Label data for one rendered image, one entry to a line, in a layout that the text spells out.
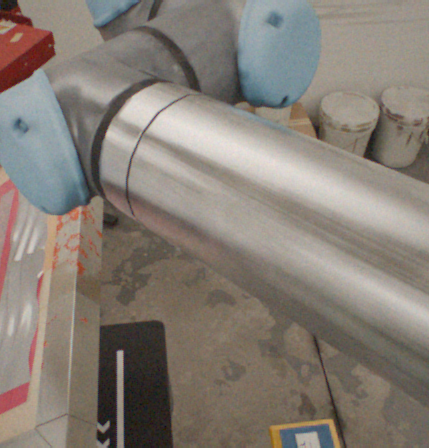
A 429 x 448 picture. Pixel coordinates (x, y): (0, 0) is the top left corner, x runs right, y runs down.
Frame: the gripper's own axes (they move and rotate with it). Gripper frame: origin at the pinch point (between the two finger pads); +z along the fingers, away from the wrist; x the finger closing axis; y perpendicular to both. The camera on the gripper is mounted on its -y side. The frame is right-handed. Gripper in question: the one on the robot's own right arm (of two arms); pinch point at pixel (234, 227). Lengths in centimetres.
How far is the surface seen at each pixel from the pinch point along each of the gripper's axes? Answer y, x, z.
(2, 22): -144, -71, 19
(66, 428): 26.6, -15.2, -11.8
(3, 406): 19.6, -26.5, -5.2
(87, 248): 6.4, -14.8, -10.5
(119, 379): -8, -37, 45
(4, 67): -112, -65, 21
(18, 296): 6.0, -26.5, -5.6
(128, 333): -19, -35, 46
